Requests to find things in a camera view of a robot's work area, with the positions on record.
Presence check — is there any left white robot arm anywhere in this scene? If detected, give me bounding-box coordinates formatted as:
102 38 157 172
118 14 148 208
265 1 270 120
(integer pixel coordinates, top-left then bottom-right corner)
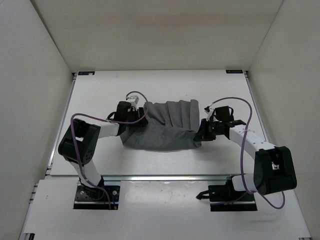
58 100 148 199

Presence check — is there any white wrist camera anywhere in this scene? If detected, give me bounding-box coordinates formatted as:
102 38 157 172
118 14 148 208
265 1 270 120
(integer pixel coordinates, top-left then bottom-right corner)
126 95 139 109
204 106 215 122

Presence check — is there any left blue corner label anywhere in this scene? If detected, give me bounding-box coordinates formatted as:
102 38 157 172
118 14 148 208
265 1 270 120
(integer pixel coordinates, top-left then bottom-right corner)
77 71 95 76

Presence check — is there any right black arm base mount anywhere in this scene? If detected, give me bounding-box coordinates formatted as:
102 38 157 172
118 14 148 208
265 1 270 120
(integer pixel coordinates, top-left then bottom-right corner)
196 176 258 212

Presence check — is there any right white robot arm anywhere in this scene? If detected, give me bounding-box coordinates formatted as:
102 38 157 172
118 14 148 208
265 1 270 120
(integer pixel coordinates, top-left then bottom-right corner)
194 106 297 200

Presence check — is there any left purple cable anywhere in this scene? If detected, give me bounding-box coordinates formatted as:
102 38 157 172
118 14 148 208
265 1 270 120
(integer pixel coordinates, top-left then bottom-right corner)
70 90 151 210

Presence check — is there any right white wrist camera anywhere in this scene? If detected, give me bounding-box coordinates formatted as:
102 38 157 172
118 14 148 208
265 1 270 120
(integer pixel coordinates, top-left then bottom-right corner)
204 106 215 122

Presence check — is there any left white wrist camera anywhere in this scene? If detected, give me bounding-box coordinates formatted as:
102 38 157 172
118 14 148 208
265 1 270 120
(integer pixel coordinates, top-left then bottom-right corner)
126 95 139 109

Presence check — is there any grey pleated skirt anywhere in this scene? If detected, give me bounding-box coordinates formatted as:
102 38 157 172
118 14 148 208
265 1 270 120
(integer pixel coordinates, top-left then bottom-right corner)
120 99 202 152

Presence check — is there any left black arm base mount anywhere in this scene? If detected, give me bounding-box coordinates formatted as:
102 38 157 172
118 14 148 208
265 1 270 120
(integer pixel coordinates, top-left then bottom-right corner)
73 181 121 211

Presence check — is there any right blue corner label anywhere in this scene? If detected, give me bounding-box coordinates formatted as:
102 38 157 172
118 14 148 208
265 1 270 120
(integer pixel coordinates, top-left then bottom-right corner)
225 69 243 74

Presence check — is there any front aluminium table rail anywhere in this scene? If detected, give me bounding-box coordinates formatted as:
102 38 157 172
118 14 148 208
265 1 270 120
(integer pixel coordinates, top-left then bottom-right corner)
44 174 256 183

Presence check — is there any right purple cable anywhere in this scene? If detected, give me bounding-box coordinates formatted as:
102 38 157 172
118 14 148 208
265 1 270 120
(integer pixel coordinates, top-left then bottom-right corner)
206 96 286 210

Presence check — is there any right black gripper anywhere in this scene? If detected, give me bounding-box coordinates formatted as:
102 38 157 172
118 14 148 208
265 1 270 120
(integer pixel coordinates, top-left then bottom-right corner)
193 118 222 142

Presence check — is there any purple cable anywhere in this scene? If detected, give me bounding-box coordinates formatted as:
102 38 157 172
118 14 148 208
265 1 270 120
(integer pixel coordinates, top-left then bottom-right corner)
70 90 151 210
206 96 286 210

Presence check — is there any blue corner label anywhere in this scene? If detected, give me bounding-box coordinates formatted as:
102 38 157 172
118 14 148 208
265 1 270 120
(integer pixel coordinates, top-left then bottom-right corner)
225 69 243 74
77 71 95 76

